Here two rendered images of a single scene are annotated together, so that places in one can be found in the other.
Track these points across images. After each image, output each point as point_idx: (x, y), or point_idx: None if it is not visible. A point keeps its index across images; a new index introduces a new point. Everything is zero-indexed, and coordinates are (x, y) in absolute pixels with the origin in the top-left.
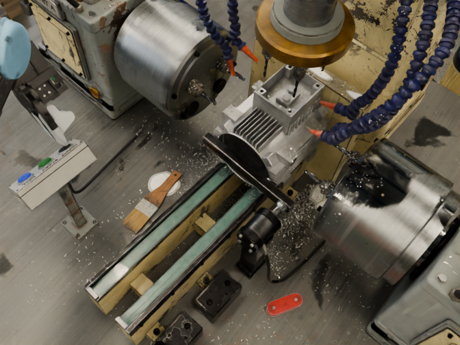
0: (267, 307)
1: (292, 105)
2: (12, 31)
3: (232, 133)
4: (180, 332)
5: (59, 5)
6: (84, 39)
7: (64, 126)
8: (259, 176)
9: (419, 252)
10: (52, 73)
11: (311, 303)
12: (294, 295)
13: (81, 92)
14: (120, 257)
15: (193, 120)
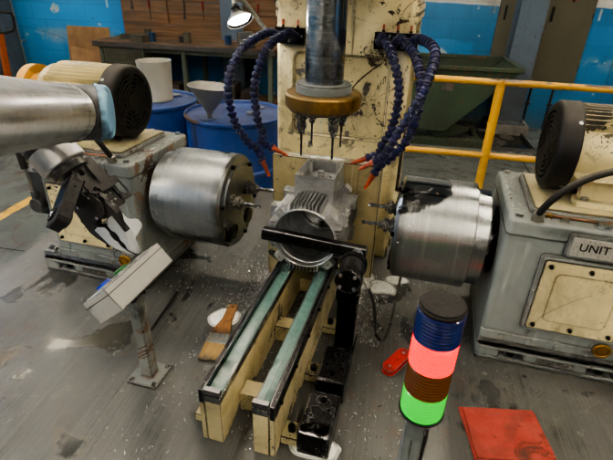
0: (383, 367)
1: None
2: (108, 88)
3: (289, 211)
4: (320, 407)
5: None
6: None
7: (134, 232)
8: (326, 239)
9: (487, 221)
10: (116, 181)
11: None
12: (400, 350)
13: (103, 277)
14: (225, 352)
15: (225, 269)
